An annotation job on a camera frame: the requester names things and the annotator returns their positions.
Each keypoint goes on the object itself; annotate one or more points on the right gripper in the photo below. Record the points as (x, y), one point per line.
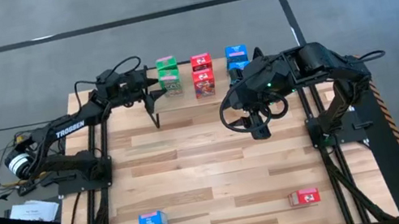
(264, 80)

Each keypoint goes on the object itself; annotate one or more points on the green Apple Jacks cereal box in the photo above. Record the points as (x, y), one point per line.
(166, 63)
(170, 84)

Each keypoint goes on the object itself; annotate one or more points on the blue Rice Krispies cereal box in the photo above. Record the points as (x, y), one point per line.
(238, 66)
(236, 53)
(152, 220)

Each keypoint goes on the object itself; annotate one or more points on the wooden shelf with black legs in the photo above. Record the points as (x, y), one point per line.
(190, 103)

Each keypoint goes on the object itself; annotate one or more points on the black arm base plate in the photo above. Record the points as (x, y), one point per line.
(69, 188)
(352, 136)

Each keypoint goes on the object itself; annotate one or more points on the black power adapter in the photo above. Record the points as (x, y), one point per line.
(26, 188)

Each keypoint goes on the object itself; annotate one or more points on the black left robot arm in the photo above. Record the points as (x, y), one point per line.
(70, 128)

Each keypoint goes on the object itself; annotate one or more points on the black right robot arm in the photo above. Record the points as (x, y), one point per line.
(318, 60)

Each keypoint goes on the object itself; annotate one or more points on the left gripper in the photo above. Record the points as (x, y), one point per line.
(119, 89)

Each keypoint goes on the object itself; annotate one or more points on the white paper sheet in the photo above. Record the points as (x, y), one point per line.
(36, 211)

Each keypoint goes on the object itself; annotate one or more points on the black aluminium table frame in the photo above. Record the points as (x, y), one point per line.
(105, 219)

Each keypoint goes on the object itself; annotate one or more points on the red Froot Loops cereal box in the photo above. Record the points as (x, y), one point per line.
(204, 84)
(305, 196)
(201, 62)

